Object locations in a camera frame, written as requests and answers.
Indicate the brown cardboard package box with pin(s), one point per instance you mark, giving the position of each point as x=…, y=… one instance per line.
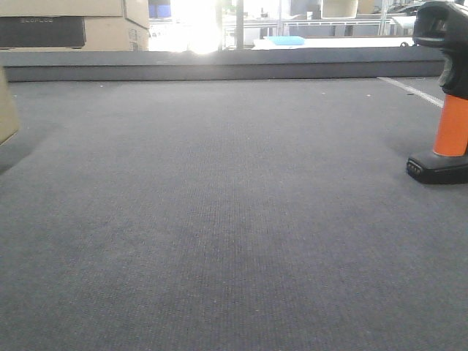
x=9, y=118

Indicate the black box with lettering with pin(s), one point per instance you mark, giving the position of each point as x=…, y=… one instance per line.
x=43, y=32

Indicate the beige open bin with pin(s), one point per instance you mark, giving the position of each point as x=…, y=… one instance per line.
x=339, y=9

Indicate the white tape strip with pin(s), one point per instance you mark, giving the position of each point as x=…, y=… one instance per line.
x=411, y=90

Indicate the grey raised carpet ledge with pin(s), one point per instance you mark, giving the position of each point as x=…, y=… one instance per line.
x=302, y=63

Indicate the black orange barcode scanner gun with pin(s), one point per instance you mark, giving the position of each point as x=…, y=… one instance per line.
x=443, y=25

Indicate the grey vertical pillar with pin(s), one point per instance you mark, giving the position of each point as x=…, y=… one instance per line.
x=239, y=29

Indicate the blue flat foam pad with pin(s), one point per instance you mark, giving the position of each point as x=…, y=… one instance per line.
x=286, y=40

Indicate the large cardboard box stack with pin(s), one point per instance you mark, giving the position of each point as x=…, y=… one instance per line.
x=109, y=25

